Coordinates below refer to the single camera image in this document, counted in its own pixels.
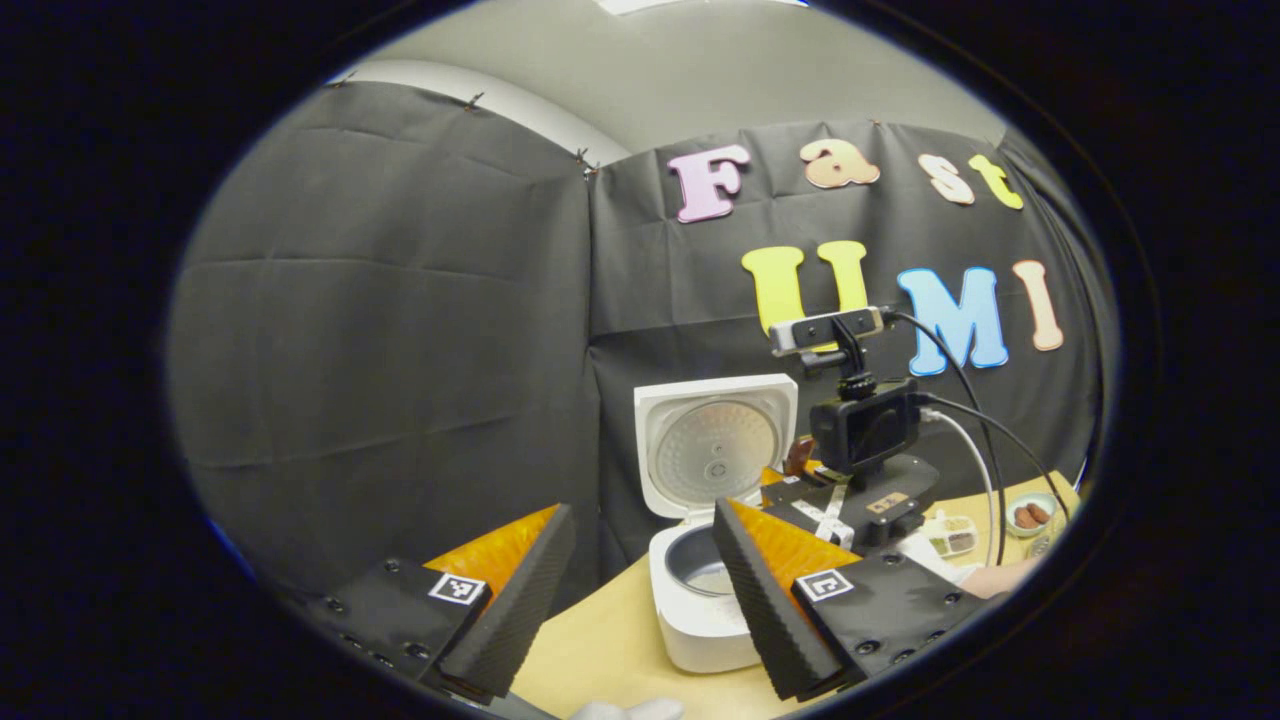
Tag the brown meat piece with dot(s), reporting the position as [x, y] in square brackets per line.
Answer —
[1040, 512]
[1025, 520]

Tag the pale green plate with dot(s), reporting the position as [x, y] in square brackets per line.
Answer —
[1015, 530]

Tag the black backdrop cloth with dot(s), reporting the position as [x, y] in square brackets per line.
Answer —
[350, 350]

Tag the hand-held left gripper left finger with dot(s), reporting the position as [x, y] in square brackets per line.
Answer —
[515, 620]

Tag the white rice cooker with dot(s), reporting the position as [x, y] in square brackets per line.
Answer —
[700, 640]

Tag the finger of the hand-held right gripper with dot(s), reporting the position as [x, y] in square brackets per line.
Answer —
[795, 488]
[815, 525]

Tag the wooden spoon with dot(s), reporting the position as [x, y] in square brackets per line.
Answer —
[800, 456]

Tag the white sectioned tray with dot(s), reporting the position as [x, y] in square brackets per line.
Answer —
[950, 525]

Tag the white rice grains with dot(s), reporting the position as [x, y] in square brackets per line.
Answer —
[714, 579]

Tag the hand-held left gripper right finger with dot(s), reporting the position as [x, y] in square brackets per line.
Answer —
[770, 620]

